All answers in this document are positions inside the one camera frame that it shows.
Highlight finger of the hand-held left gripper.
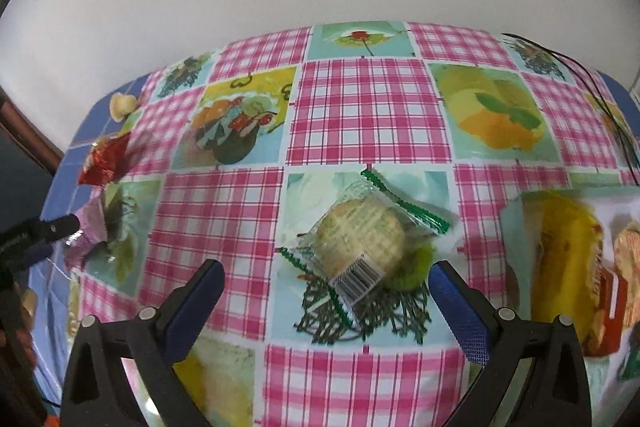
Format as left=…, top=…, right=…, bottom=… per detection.
left=0, top=213, right=82, bottom=259
left=0, top=243, right=55, bottom=280

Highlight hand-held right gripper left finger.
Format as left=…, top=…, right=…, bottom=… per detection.
left=60, top=258, right=227, bottom=427

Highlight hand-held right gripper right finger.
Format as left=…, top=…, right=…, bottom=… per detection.
left=429, top=259, right=595, bottom=427

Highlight pink snack packet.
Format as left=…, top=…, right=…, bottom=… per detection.
left=64, top=201, right=110, bottom=260

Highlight clear plastic bag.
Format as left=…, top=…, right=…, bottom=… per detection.
left=500, top=188, right=640, bottom=385

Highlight clear green-edged cracker packet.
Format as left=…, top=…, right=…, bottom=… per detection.
left=274, top=166, right=452, bottom=329

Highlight person's left hand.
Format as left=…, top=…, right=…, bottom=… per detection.
left=12, top=288, right=41, bottom=370

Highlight red foil candy packet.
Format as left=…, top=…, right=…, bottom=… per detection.
left=76, top=131, right=135, bottom=188

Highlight yellow snack packet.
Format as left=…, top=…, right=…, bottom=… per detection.
left=529, top=189, right=607, bottom=335

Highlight small pale yellow candy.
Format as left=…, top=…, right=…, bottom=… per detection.
left=109, top=92, right=139, bottom=124

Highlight dark red white-striped packet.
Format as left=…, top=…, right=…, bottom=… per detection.
left=582, top=266, right=632, bottom=359

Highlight small green packet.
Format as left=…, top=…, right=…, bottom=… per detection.
left=619, top=346, right=640, bottom=382

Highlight clear-wrapped tan pastry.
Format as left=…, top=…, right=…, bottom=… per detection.
left=611, top=218, right=640, bottom=280

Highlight pink checked fruit-print tablecloth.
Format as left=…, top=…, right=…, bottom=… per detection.
left=29, top=21, right=640, bottom=427

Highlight brown wooden frame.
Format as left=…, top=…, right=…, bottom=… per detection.
left=0, top=86, right=65, bottom=180

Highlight black cables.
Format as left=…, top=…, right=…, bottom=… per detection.
left=501, top=32, right=640, bottom=188

